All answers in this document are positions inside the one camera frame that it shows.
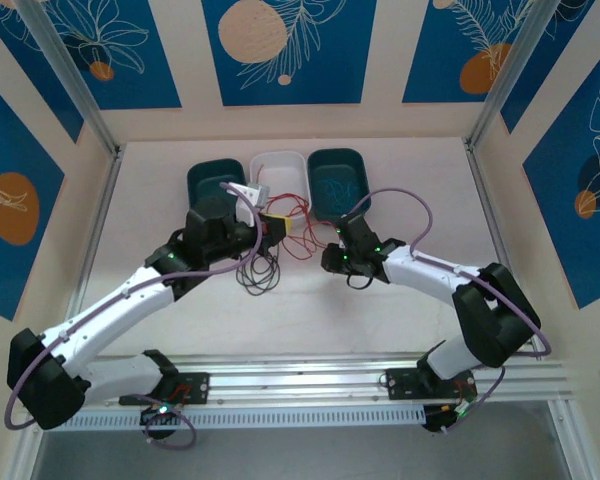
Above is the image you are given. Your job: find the red cable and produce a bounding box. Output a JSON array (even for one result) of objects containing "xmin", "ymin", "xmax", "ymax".
[{"xmin": 253, "ymin": 162, "xmax": 331, "ymax": 261}]

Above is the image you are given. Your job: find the blue cable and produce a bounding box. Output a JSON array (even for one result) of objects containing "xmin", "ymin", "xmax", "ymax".
[{"xmin": 315, "ymin": 172, "xmax": 361, "ymax": 206}]

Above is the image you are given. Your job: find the black cable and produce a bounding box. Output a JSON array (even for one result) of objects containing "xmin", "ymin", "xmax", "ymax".
[{"xmin": 235, "ymin": 244, "xmax": 282, "ymax": 297}]

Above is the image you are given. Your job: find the white plastic bin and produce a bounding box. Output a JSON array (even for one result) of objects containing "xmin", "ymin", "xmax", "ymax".
[{"xmin": 248, "ymin": 149, "xmax": 314, "ymax": 221}]

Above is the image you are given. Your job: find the teal plastic bin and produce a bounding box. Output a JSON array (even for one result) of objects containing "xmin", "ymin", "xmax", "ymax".
[
  {"xmin": 307, "ymin": 148, "xmax": 372, "ymax": 222},
  {"xmin": 186, "ymin": 157, "xmax": 247, "ymax": 221}
]

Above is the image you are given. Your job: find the black controller board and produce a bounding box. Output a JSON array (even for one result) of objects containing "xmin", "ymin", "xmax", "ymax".
[
  {"xmin": 422, "ymin": 402, "xmax": 469, "ymax": 435},
  {"xmin": 139, "ymin": 403, "xmax": 184, "ymax": 441}
]

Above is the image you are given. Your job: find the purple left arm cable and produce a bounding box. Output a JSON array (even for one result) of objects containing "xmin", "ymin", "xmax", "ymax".
[{"xmin": 4, "ymin": 181, "xmax": 261, "ymax": 451}]

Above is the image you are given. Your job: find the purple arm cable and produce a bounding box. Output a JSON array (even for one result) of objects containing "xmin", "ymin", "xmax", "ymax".
[
  {"xmin": 347, "ymin": 187, "xmax": 554, "ymax": 435},
  {"xmin": 4, "ymin": 181, "xmax": 261, "ymax": 451}
]

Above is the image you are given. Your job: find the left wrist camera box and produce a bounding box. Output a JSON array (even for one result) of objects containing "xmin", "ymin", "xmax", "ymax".
[{"xmin": 228, "ymin": 181, "xmax": 273, "ymax": 227}]

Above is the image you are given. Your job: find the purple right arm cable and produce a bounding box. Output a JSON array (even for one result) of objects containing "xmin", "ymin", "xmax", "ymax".
[{"xmin": 347, "ymin": 187, "xmax": 554, "ymax": 435}]

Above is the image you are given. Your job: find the aluminium side rail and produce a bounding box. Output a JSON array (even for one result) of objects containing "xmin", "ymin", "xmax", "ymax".
[
  {"xmin": 465, "ymin": 142, "xmax": 541, "ymax": 360},
  {"xmin": 54, "ymin": 149, "xmax": 126, "ymax": 361}
]

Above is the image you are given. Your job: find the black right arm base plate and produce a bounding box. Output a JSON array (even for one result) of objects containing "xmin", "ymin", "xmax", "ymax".
[{"xmin": 385, "ymin": 367, "xmax": 477, "ymax": 401}]

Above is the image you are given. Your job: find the long aluminium mounting rail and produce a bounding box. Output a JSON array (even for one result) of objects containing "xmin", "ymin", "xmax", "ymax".
[{"xmin": 22, "ymin": 352, "xmax": 574, "ymax": 416}]

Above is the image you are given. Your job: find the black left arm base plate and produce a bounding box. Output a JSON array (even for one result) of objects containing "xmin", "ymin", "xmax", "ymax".
[{"xmin": 118, "ymin": 372, "xmax": 211, "ymax": 406}]

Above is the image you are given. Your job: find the white slotted cable duct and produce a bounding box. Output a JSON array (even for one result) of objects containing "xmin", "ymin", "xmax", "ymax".
[{"xmin": 59, "ymin": 403, "xmax": 426, "ymax": 431}]

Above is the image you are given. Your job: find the aluminium frame post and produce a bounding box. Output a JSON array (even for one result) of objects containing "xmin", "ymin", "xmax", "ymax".
[
  {"xmin": 14, "ymin": 0, "xmax": 121, "ymax": 157},
  {"xmin": 464, "ymin": 0, "xmax": 564, "ymax": 151}
]

